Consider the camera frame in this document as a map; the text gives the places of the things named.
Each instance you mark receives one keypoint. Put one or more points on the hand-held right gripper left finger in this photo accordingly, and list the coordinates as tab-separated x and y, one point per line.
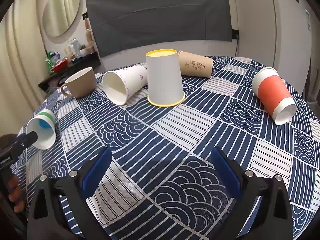
96	173

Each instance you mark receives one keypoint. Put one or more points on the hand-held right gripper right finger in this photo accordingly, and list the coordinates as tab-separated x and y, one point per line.
225	173

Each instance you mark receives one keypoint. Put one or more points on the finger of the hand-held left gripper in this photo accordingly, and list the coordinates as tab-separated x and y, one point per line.
29	138

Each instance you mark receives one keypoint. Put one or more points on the green striped white paper cup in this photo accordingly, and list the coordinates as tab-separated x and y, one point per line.
46	140

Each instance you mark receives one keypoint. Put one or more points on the orange and white paper cup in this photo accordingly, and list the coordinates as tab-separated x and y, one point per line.
272	92

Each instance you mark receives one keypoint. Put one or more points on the white paper cup with hearts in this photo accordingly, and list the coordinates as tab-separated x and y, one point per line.
131	78

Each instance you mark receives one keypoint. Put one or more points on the brown kraft paper cup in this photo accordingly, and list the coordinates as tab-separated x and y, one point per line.
197	66

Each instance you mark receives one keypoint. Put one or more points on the white paper cup yellow rim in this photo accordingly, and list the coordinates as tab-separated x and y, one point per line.
163	80

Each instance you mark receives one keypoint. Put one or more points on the person's left hand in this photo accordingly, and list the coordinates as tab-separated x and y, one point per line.
15	193

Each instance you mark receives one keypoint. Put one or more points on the navy patterned tablecloth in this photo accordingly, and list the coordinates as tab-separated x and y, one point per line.
175	135

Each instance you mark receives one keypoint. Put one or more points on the beige ceramic mug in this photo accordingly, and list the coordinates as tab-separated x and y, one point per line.
82	85

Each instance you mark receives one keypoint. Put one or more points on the cream curtain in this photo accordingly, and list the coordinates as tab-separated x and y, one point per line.
17	62

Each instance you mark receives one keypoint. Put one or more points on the red bowl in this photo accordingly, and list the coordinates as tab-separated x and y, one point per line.
60	66

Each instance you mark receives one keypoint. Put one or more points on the green bottle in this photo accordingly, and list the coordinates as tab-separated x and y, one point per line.
49	62

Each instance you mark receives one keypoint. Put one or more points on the small potted plant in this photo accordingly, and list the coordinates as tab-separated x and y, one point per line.
83	50

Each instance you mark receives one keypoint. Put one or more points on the white refrigerator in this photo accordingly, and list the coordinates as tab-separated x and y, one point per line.
287	35

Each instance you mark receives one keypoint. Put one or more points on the grey hanging cloth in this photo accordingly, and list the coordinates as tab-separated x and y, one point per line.
155	17

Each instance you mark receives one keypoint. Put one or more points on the dark wall shelf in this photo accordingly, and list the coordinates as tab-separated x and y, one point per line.
83	61

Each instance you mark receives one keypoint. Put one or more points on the round wall mirror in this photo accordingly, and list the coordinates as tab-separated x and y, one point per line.
61	10

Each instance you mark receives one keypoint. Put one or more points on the black wall socket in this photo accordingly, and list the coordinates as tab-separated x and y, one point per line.
235	34

